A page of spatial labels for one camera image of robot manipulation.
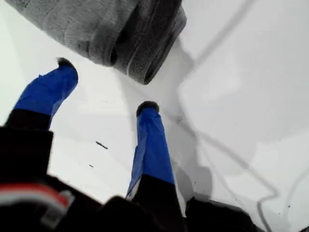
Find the grey striped towel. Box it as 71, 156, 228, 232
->
4, 0, 188, 86

